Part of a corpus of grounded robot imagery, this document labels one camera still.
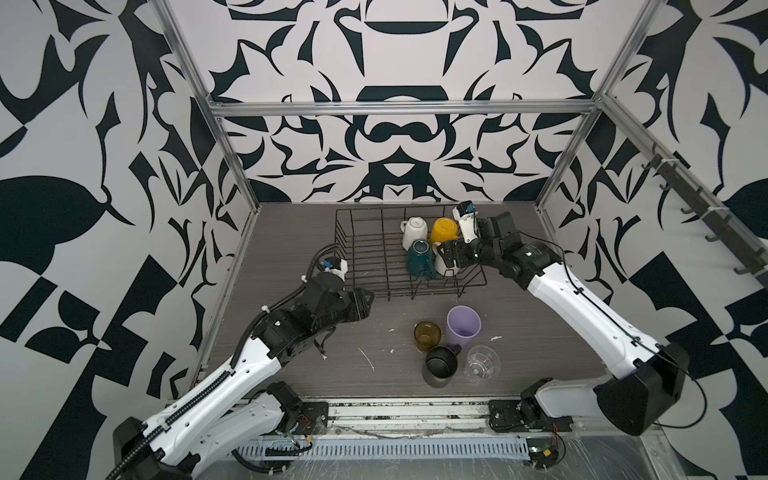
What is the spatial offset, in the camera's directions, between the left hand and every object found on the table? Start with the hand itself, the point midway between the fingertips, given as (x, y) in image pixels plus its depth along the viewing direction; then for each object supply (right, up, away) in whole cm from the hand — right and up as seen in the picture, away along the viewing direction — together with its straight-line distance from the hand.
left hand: (368, 291), depth 73 cm
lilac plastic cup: (+25, -10, +9) cm, 28 cm away
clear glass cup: (+30, -21, +8) cm, 38 cm away
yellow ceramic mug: (+23, +15, +24) cm, 36 cm away
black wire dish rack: (-1, +11, +35) cm, 37 cm away
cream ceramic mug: (+13, +16, +24) cm, 31 cm away
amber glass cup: (+16, -15, +13) cm, 26 cm away
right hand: (+21, +12, +5) cm, 25 cm away
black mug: (+19, -22, +9) cm, 30 cm away
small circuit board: (+41, -37, -1) cm, 56 cm away
